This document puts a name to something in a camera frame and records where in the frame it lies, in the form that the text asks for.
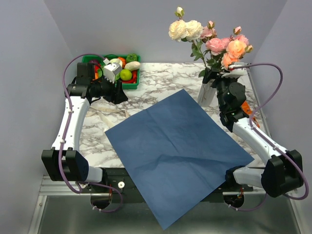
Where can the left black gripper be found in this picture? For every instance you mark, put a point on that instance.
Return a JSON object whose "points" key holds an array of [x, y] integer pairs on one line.
{"points": [[117, 95]]}

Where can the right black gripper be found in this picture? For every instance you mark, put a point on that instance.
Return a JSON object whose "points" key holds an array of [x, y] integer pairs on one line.
{"points": [[208, 75]]}

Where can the cream ribbon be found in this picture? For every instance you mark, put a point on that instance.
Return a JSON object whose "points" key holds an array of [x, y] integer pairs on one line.
{"points": [[104, 118]]}

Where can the pink rose stem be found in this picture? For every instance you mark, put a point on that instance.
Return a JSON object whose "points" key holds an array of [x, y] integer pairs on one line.
{"points": [[216, 47], [235, 50]]}

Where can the cream rose stem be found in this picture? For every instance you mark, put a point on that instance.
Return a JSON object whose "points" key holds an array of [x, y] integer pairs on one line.
{"points": [[188, 31]]}

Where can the blue wrapping paper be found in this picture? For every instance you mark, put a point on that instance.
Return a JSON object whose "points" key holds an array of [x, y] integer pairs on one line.
{"points": [[175, 154]]}

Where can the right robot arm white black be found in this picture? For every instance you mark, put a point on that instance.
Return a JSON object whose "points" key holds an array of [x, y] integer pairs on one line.
{"points": [[283, 169]]}

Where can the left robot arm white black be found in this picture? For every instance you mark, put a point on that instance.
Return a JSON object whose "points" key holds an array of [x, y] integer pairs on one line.
{"points": [[63, 161]]}

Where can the white ribbed vase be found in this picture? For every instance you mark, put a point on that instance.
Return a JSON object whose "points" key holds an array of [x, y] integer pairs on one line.
{"points": [[206, 94]]}

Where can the red chili toy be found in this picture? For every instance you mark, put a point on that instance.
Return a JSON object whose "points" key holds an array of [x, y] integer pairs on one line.
{"points": [[133, 80]]}

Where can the green lime toy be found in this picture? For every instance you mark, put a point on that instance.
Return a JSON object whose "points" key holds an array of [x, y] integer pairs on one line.
{"points": [[125, 75]]}

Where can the green plastic basket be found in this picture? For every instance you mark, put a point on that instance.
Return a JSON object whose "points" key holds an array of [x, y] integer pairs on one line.
{"points": [[125, 86]]}

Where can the white radish toy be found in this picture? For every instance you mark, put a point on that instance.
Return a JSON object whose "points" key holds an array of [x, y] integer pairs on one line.
{"points": [[132, 66]]}

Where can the green toy cabbage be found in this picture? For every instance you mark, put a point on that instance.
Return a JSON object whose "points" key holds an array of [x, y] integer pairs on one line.
{"points": [[117, 61]]}

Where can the red tomato toy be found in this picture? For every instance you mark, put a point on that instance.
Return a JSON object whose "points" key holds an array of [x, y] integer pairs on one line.
{"points": [[98, 68]]}

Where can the green bell pepper toy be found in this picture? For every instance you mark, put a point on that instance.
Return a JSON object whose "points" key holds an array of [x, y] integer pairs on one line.
{"points": [[131, 57]]}

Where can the orange packet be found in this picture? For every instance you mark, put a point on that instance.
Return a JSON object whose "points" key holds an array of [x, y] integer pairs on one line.
{"points": [[246, 108]]}

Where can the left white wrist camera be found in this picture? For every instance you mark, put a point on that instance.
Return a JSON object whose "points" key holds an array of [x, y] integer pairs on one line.
{"points": [[111, 72]]}

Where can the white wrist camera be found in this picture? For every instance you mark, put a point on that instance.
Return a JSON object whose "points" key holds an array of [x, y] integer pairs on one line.
{"points": [[111, 72], [236, 71]]}

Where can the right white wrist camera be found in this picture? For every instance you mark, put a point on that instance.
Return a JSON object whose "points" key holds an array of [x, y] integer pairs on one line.
{"points": [[236, 71]]}

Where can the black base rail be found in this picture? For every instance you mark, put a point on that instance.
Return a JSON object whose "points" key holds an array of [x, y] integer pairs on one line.
{"points": [[118, 178]]}

